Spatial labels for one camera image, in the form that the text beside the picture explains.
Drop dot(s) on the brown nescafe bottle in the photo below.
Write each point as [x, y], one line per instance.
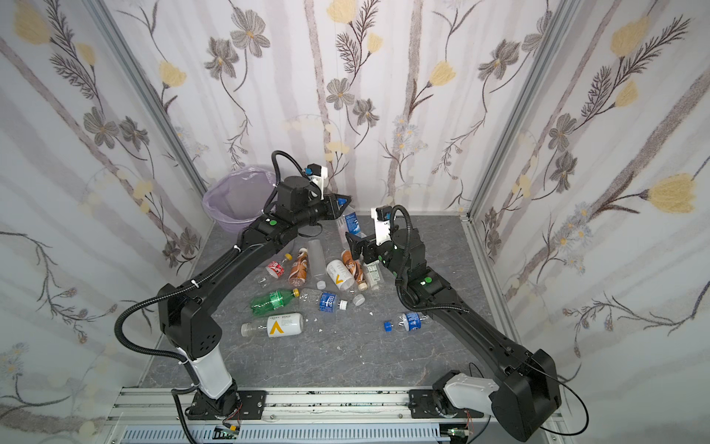
[355, 268]
[299, 271]

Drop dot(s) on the crushed blue label water bottle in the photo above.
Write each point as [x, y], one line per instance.
[327, 302]

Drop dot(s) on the red label cola bottle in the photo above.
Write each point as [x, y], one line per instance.
[277, 268]

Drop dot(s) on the small white label yellow-chevron bottle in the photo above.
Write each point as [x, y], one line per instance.
[340, 275]

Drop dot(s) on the white cable duct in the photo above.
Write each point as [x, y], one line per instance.
[352, 433]

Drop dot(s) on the purple lined mesh trash bin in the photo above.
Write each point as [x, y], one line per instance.
[236, 200]

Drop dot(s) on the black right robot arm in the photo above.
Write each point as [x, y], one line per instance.
[524, 390]

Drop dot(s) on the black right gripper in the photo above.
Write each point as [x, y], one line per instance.
[365, 246]

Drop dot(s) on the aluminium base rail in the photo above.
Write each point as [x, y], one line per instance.
[286, 406]

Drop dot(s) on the blue cap water bottle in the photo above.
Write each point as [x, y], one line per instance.
[410, 321]

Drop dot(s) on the frosted clear tall bottle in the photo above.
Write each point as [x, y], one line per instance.
[317, 265]

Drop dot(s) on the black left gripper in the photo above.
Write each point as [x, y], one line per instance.
[327, 205]

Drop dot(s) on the green soda bottle yellow cap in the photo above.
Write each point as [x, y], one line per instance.
[267, 303]

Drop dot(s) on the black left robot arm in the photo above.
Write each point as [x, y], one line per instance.
[186, 311]

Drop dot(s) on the large white label yellow-chevron bottle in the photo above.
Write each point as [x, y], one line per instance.
[280, 326]

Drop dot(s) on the brown Nescafe bottle right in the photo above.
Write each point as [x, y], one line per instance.
[355, 268]

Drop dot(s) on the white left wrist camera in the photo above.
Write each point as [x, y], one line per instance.
[318, 176]

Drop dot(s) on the brown Nescafe bottle left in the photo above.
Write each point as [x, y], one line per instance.
[299, 271]

